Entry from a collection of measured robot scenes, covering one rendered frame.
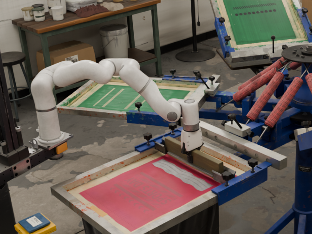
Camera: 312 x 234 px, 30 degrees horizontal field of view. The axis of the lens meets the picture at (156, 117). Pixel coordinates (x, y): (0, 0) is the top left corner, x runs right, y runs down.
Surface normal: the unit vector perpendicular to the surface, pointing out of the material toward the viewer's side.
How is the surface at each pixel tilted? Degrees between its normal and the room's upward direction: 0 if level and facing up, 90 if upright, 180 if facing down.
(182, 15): 90
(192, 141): 92
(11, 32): 90
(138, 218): 0
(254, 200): 0
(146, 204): 0
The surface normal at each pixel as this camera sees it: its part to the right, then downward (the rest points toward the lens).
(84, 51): 0.64, 0.22
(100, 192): -0.07, -0.91
